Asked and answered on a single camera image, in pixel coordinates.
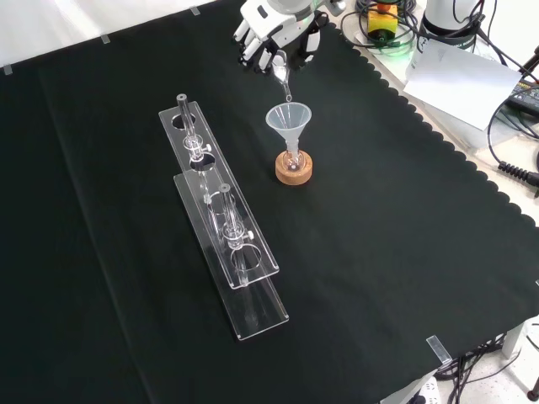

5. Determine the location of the clear acrylic funnel stand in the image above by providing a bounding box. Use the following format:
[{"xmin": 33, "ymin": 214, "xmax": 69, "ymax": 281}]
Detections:
[{"xmin": 158, "ymin": 93, "xmax": 291, "ymax": 343}]

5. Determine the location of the cork ring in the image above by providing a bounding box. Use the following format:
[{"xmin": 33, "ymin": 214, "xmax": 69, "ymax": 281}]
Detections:
[{"xmin": 275, "ymin": 150, "xmax": 316, "ymax": 185}]

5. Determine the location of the black bench cloth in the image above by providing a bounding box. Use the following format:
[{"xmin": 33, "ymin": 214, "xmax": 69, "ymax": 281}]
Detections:
[{"xmin": 0, "ymin": 0, "xmax": 539, "ymax": 404}]

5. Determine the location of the black tripod leg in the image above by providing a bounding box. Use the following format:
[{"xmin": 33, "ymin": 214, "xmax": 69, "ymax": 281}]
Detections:
[{"xmin": 518, "ymin": 40, "xmax": 539, "ymax": 82}]

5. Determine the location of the bundle of floor cables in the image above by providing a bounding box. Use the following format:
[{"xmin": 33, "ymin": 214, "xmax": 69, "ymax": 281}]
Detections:
[{"xmin": 435, "ymin": 332, "xmax": 539, "ymax": 404}]

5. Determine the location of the clear cloth clip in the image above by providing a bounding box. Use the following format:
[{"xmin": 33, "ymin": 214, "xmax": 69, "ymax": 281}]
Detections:
[{"xmin": 425, "ymin": 335, "xmax": 452, "ymax": 364}]

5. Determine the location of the white power strip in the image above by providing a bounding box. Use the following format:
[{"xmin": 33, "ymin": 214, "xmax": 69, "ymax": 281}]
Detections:
[{"xmin": 410, "ymin": 376, "xmax": 444, "ymax": 404}]

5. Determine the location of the clear plastic funnel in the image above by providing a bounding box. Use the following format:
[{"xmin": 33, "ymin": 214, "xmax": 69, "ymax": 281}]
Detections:
[{"xmin": 265, "ymin": 102, "xmax": 313, "ymax": 155}]

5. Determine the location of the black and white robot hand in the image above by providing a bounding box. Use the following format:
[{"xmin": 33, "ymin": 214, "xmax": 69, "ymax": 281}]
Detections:
[{"xmin": 232, "ymin": 0, "xmax": 332, "ymax": 75}]

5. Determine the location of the yellow stop button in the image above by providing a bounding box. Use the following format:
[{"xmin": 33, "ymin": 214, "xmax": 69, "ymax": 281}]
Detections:
[{"xmin": 366, "ymin": 0, "xmax": 399, "ymax": 45}]

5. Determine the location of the small glass round-bottom flask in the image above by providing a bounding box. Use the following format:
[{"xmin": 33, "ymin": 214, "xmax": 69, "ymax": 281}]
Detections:
[{"xmin": 282, "ymin": 145, "xmax": 307, "ymax": 174}]

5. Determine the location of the black coiled cable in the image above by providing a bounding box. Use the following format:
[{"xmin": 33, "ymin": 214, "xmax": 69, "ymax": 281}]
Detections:
[{"xmin": 487, "ymin": 99, "xmax": 539, "ymax": 189}]

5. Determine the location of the pale board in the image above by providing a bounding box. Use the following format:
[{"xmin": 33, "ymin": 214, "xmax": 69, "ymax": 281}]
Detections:
[{"xmin": 403, "ymin": 40, "xmax": 524, "ymax": 132}]

